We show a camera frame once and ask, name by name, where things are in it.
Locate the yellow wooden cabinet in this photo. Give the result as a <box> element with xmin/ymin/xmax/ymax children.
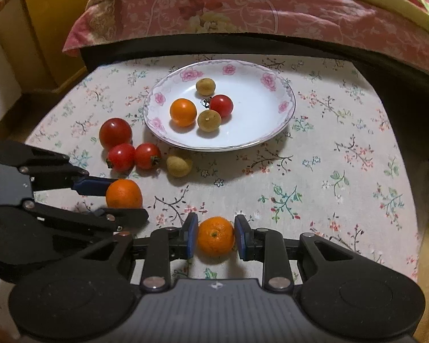
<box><xmin>0</xmin><ymin>0</ymin><xmax>118</xmax><ymax>93</ymax></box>

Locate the black bed frame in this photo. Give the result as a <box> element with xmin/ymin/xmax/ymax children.
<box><xmin>80</xmin><ymin>32</ymin><xmax>429</xmax><ymax>151</ymax></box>

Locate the brown longan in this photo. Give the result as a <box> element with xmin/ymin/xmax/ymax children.
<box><xmin>166</xmin><ymin>155</ymin><xmax>193</xmax><ymax>178</ymax></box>
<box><xmin>197</xmin><ymin>109</ymin><xmax>222</xmax><ymax>132</ymax></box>
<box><xmin>195</xmin><ymin>78</ymin><xmax>216</xmax><ymax>96</ymax></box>

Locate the large red tomato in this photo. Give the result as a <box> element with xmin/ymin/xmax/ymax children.
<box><xmin>99</xmin><ymin>118</ymin><xmax>133</xmax><ymax>149</ymax></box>

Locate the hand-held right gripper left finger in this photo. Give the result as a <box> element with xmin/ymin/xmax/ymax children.
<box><xmin>68</xmin><ymin>213</ymin><xmax>199</xmax><ymax>292</ymax></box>

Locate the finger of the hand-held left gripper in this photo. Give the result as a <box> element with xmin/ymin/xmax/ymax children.
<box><xmin>21</xmin><ymin>199</ymin><xmax>150</xmax><ymax>233</ymax></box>
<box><xmin>0</xmin><ymin>140</ymin><xmax>118</xmax><ymax>198</ymax></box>

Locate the white plate with pink flowers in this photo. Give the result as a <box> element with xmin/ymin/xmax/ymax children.
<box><xmin>143</xmin><ymin>59</ymin><xmax>296</xmax><ymax>151</ymax></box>

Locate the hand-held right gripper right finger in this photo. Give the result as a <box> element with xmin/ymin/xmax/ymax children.
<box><xmin>235</xmin><ymin>215</ymin><xmax>380</xmax><ymax>292</ymax></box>

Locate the small red tomato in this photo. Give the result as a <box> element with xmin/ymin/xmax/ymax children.
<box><xmin>134</xmin><ymin>143</ymin><xmax>162</xmax><ymax>170</ymax></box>
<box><xmin>202</xmin><ymin>94</ymin><xmax>234</xmax><ymax>118</ymax></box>
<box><xmin>106</xmin><ymin>143</ymin><xmax>136</xmax><ymax>172</ymax></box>

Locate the dimpled mandarin orange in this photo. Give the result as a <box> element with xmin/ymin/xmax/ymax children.
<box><xmin>106</xmin><ymin>179</ymin><xmax>143</xmax><ymax>209</ymax></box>
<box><xmin>197</xmin><ymin>216</ymin><xmax>235</xmax><ymax>257</ymax></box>

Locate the floral tablecloth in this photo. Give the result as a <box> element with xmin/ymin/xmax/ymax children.
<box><xmin>0</xmin><ymin>54</ymin><xmax>429</xmax><ymax>329</ymax></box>

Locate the pink floral bedsheet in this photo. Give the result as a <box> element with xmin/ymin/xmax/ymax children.
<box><xmin>62</xmin><ymin>0</ymin><xmax>429</xmax><ymax>75</ymax></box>

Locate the smooth round orange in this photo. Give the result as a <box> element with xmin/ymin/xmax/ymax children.
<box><xmin>169</xmin><ymin>99</ymin><xmax>197</xmax><ymax>128</ymax></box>

